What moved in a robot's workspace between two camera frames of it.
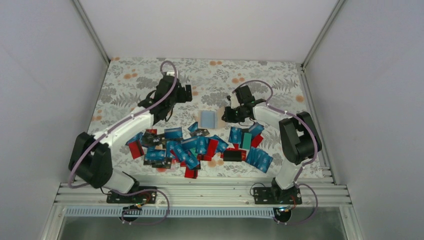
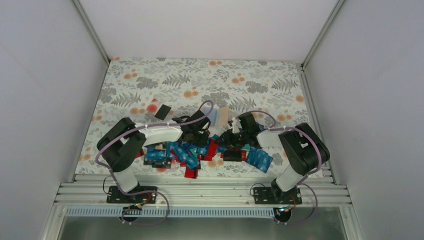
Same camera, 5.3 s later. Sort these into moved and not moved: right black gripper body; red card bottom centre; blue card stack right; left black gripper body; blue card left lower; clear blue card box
Moved: left black gripper body; right black gripper body
Not moved: blue card stack right; red card bottom centre; clear blue card box; blue card left lower
